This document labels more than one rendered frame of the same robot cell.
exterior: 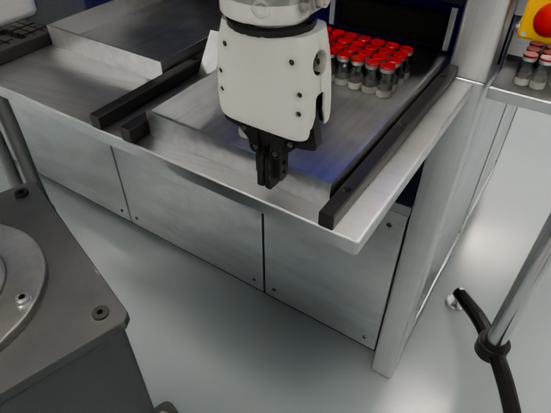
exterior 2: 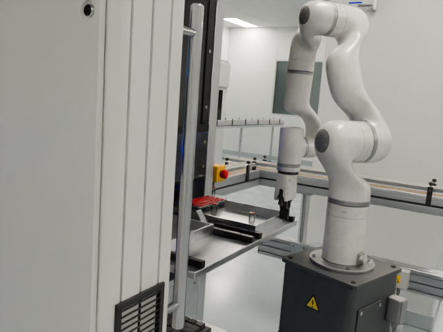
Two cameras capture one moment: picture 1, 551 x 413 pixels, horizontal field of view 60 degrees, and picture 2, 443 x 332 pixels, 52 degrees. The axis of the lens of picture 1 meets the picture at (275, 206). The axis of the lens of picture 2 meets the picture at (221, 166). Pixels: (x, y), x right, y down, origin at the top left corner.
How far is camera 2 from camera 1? 176 cm
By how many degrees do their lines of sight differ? 86
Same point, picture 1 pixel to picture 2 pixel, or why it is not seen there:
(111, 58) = (194, 238)
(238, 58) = (291, 182)
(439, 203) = not seen: hidden behind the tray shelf
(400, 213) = not seen: hidden behind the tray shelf
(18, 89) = (220, 257)
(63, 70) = (197, 250)
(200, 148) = (265, 227)
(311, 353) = not seen: outside the picture
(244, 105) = (290, 194)
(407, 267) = (200, 299)
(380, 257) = (192, 305)
